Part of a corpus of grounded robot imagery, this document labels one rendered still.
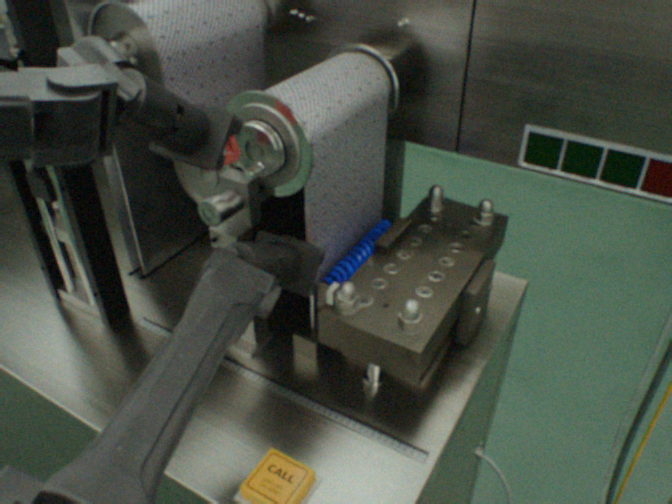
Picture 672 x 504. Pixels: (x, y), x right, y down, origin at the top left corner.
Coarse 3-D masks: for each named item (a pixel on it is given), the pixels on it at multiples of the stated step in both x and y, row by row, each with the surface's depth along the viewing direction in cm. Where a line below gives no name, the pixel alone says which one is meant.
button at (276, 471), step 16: (272, 448) 75; (272, 464) 73; (288, 464) 73; (256, 480) 71; (272, 480) 71; (288, 480) 71; (304, 480) 71; (256, 496) 69; (272, 496) 69; (288, 496) 69
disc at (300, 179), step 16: (240, 96) 73; (256, 96) 71; (272, 96) 70; (288, 112) 70; (304, 128) 70; (304, 144) 71; (304, 160) 73; (304, 176) 74; (272, 192) 79; (288, 192) 77
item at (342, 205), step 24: (384, 144) 94; (360, 168) 88; (312, 192) 77; (336, 192) 83; (360, 192) 91; (312, 216) 79; (336, 216) 86; (360, 216) 94; (312, 240) 81; (336, 240) 88; (360, 240) 97; (336, 264) 91
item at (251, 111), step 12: (240, 108) 73; (252, 108) 72; (264, 108) 71; (276, 120) 71; (288, 132) 71; (288, 144) 72; (288, 156) 73; (300, 156) 73; (288, 168) 74; (264, 180) 78; (276, 180) 76; (288, 180) 75
